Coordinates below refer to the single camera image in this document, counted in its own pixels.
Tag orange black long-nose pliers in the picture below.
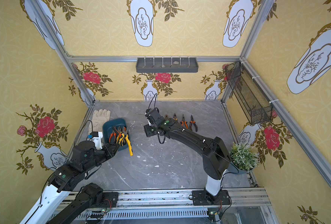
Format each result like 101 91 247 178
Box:
189 115 198 132

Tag teal plastic storage box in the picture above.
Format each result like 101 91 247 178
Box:
102 118 129 151

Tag black wire mesh basket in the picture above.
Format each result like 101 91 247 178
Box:
224 62 273 125

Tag beige work glove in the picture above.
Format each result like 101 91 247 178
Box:
88 109 111 133

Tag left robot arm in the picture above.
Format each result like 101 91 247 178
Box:
21 141 120 224

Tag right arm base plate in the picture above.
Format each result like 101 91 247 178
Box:
188 189 231 206

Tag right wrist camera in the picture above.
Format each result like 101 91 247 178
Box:
145 107 165 127

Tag grey wall shelf tray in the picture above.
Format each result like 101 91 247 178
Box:
136 57 199 73

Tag yellow black large pliers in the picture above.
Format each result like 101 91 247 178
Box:
124 134 134 156

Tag aluminium corner frame post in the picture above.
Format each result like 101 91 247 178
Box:
239 0 275 59

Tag orange black combination pliers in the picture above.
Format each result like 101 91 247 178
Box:
180 114 189 129

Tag potted green plant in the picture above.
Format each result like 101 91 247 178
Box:
226 142 260 175

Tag orange black box pliers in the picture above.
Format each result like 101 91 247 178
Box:
108 131 118 144

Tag aluminium front rail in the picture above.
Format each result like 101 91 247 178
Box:
27 187 279 224

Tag yellow black combination pliers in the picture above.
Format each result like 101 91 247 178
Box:
173 113 178 123

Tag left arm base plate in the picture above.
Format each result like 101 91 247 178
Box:
95 191 119 208

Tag orange black reversed pliers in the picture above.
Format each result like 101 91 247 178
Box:
112 126 122 137

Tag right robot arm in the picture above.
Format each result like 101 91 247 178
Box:
144 120 231 197

